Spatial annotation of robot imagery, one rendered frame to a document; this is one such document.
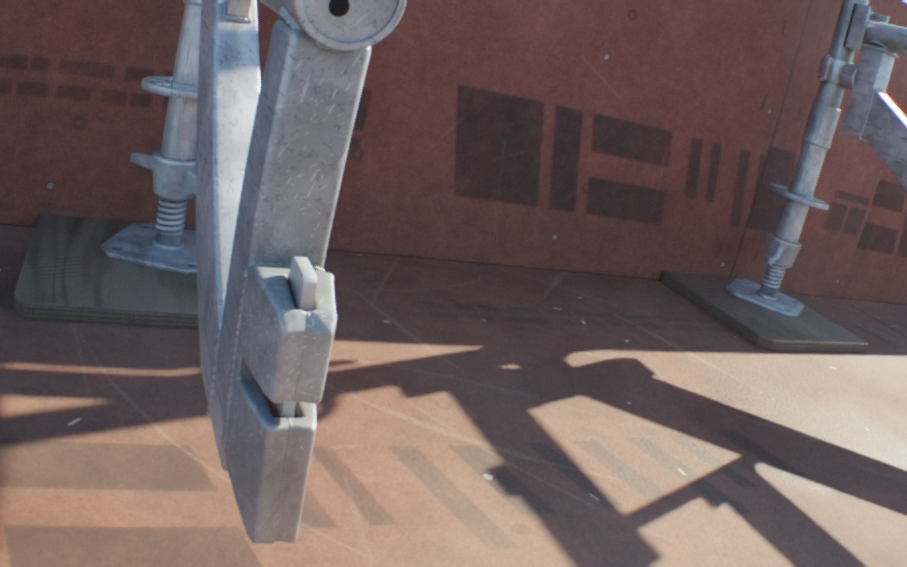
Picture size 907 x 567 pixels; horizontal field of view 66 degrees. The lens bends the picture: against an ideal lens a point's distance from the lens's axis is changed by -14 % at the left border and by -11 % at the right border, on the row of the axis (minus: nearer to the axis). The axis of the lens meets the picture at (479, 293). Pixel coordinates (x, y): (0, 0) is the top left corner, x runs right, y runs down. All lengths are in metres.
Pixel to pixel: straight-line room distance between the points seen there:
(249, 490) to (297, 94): 0.18
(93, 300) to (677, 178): 1.02
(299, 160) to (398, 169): 0.84
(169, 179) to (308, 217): 0.63
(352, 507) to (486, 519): 0.11
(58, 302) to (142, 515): 0.34
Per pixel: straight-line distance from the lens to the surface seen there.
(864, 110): 1.46
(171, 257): 1.00
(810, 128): 1.51
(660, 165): 1.43
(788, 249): 1.52
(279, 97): 0.35
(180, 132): 0.98
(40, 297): 0.88
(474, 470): 0.72
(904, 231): 2.07
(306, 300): 0.33
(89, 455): 0.65
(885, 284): 2.09
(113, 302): 0.88
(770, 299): 1.55
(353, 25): 0.34
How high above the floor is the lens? 0.37
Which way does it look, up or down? 19 degrees down
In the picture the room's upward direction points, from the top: 14 degrees clockwise
